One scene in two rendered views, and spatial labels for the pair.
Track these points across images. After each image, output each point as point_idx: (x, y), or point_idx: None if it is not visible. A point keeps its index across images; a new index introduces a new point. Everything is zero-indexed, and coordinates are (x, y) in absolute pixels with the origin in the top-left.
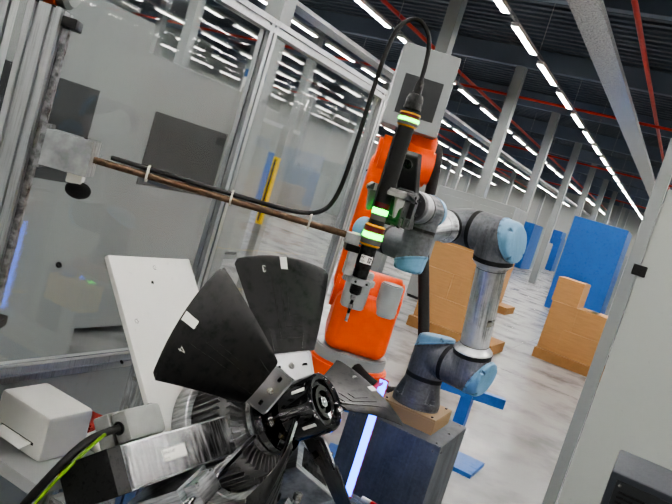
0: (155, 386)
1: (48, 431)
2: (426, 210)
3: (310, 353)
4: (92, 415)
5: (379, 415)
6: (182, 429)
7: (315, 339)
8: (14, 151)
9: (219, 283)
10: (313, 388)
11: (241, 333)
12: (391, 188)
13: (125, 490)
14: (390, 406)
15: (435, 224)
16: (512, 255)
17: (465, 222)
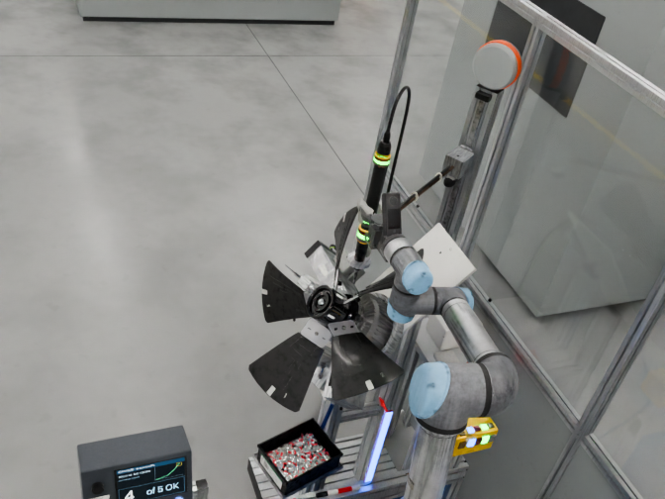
0: None
1: (429, 315)
2: (383, 248)
3: (356, 296)
4: None
5: (332, 367)
6: (333, 270)
7: (362, 293)
8: None
9: (353, 211)
10: (327, 292)
11: (342, 239)
12: (360, 198)
13: (306, 254)
14: (350, 393)
15: (395, 277)
16: (410, 394)
17: None
